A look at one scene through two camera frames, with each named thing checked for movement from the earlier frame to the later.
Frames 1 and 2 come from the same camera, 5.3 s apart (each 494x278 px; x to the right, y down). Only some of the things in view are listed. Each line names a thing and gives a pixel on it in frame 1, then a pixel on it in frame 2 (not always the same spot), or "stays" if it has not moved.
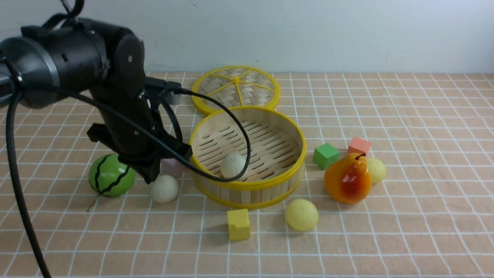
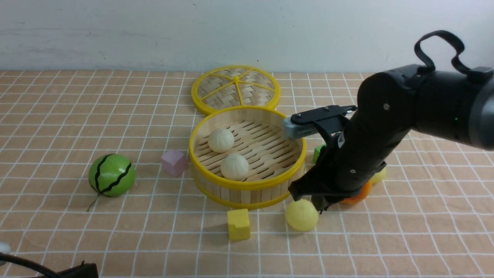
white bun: [164, 189] → [220, 140]
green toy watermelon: [110, 177] stays
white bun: [232, 165] stays
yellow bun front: [301, 215] stays
